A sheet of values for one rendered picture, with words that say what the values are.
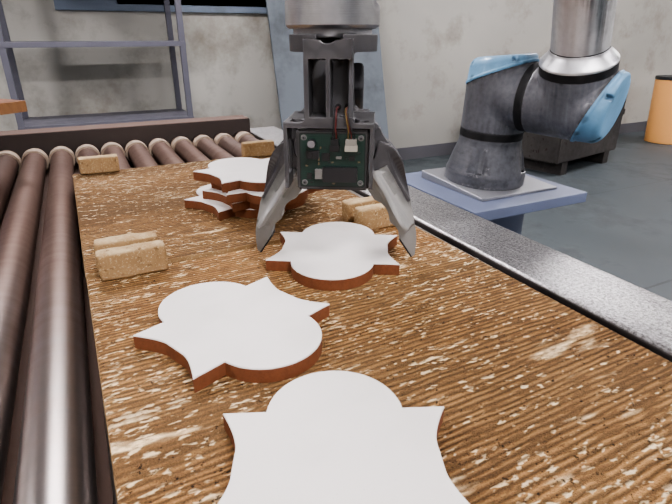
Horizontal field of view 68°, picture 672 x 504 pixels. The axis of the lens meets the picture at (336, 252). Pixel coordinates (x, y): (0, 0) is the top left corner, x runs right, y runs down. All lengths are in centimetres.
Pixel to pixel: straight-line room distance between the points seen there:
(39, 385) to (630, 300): 49
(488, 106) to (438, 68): 424
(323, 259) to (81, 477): 26
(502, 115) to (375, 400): 72
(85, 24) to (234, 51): 104
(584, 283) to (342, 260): 24
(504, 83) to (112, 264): 70
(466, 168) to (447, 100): 434
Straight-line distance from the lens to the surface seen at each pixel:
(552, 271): 57
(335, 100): 42
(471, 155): 98
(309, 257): 48
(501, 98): 94
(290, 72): 415
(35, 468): 35
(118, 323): 43
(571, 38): 87
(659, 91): 684
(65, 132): 126
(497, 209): 90
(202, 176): 66
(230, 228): 59
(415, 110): 509
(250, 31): 433
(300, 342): 35
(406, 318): 40
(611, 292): 55
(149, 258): 49
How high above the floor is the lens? 114
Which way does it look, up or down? 23 degrees down
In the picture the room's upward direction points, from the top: straight up
